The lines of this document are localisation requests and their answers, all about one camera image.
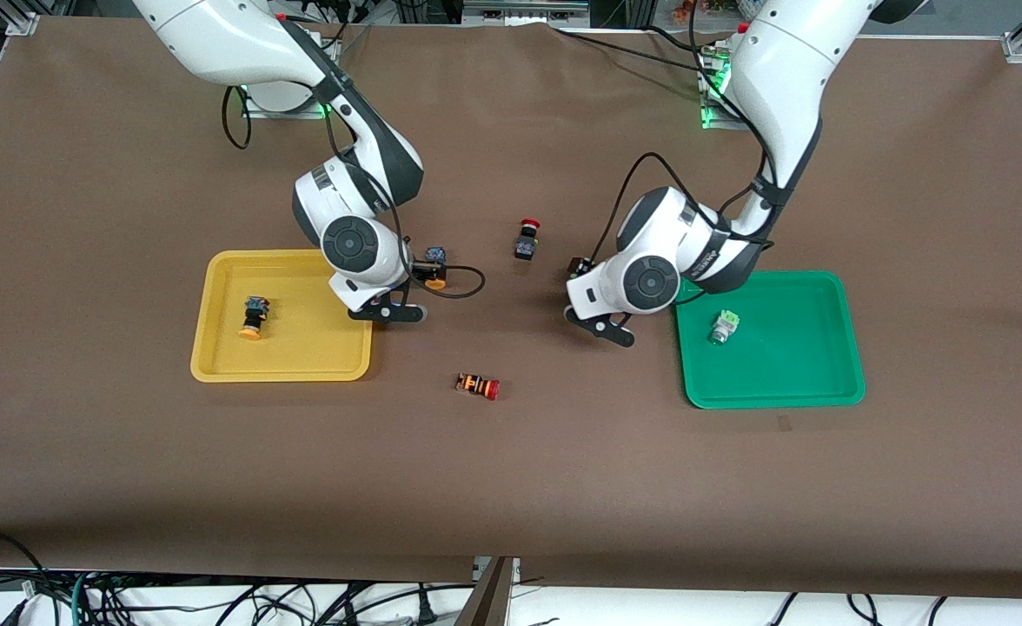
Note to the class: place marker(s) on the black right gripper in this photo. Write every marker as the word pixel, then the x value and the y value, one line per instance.
pixel 416 270

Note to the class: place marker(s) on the green push button switch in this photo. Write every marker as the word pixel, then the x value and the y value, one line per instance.
pixel 582 265
pixel 720 332

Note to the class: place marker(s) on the yellow push button switch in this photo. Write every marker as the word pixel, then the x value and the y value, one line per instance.
pixel 435 256
pixel 256 309

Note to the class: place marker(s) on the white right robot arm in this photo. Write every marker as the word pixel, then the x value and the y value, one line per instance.
pixel 215 35

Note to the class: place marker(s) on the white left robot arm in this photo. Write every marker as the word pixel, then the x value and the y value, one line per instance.
pixel 780 78

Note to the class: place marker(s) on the yellow plastic tray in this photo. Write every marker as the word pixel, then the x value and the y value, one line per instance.
pixel 302 348

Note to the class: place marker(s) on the red button black body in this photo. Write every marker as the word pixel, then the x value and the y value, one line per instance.
pixel 525 248

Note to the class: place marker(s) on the red button orange striped body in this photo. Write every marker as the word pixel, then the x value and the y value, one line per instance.
pixel 474 383

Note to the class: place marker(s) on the green plastic tray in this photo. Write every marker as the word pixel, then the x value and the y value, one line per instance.
pixel 780 365

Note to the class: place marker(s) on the brown table mat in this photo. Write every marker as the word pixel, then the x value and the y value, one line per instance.
pixel 511 478

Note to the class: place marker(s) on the dark table leg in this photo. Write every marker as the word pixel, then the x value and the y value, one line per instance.
pixel 487 600

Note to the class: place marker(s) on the black power plug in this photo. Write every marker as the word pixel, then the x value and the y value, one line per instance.
pixel 426 613

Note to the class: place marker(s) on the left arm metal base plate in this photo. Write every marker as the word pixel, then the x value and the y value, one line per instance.
pixel 709 122

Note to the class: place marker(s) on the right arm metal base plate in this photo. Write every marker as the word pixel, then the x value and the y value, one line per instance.
pixel 259 114

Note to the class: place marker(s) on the grey metal bracket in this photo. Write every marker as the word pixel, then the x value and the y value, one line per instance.
pixel 524 12

